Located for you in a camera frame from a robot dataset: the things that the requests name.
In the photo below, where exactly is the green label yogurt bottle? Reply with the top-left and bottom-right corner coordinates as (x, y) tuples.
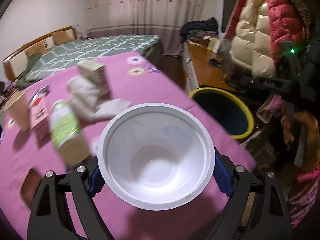
(50, 100), (91, 167)

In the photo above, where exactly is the white plastic bowl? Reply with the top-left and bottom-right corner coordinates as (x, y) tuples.
(97, 103), (215, 211)

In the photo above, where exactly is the white tissue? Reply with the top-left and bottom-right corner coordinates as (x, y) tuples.
(67, 75), (131, 122)

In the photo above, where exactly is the pink strawberry milk carton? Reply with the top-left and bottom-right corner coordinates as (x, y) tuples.
(29, 93), (50, 140)

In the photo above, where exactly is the beige paper cup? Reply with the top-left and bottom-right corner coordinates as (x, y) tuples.
(4, 91), (30, 132)

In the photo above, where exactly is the tall green pink box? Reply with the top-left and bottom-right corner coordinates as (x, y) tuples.
(76, 59), (110, 96)

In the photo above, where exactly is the yellow rimmed trash bin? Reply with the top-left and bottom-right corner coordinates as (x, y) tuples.
(189, 87), (255, 140)

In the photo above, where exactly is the brown tray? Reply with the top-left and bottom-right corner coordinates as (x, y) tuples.
(20, 168), (42, 210)

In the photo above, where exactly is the pink floral tablecloth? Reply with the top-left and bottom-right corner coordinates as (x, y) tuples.
(1, 53), (255, 239)

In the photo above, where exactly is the pink floral garment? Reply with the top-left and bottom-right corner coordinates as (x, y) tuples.
(257, 94), (319, 229)

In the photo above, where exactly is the wooden low cabinet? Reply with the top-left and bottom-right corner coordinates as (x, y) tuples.
(182, 42), (235, 93)

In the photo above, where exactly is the bed with green quilt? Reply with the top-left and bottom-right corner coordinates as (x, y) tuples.
(16, 34), (163, 90)

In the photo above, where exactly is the cream puffer jacket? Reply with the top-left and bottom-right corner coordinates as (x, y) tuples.
(230, 0), (276, 77)

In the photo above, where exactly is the wooden headboard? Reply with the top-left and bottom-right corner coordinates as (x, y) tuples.
(3, 26), (77, 81)

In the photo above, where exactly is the brown pillow left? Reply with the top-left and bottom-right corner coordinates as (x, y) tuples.
(25, 40), (49, 57)

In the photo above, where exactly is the brown pillow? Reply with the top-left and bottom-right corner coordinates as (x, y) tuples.
(25, 40), (49, 57)
(52, 31), (74, 46)

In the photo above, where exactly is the brown pillow right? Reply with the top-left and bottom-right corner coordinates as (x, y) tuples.
(52, 31), (74, 46)

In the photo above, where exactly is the pile of clothes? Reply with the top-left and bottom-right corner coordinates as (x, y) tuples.
(179, 17), (219, 44)

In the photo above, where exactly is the red puffer jacket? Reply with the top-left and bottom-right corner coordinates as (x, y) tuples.
(224, 0), (311, 63)

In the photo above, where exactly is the black television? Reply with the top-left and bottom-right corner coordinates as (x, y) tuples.
(221, 0), (237, 33)

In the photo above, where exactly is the pink white curtain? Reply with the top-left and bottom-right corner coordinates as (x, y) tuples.
(87, 0), (205, 56)

